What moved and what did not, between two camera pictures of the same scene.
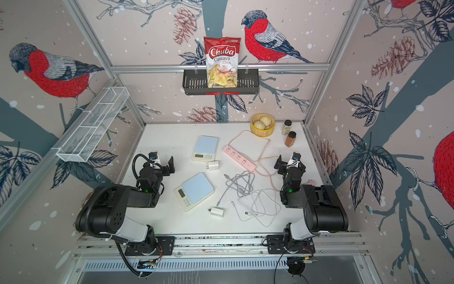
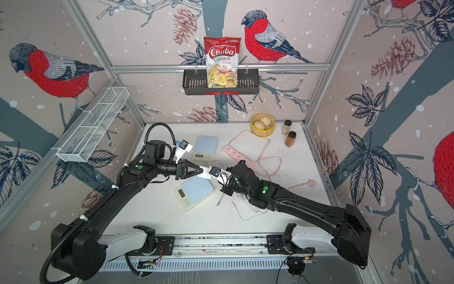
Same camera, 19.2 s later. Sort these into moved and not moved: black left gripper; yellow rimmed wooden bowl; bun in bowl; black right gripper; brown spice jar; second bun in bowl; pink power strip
Moved: black left gripper; black right gripper
Not moved: brown spice jar; bun in bowl; yellow rimmed wooden bowl; second bun in bowl; pink power strip
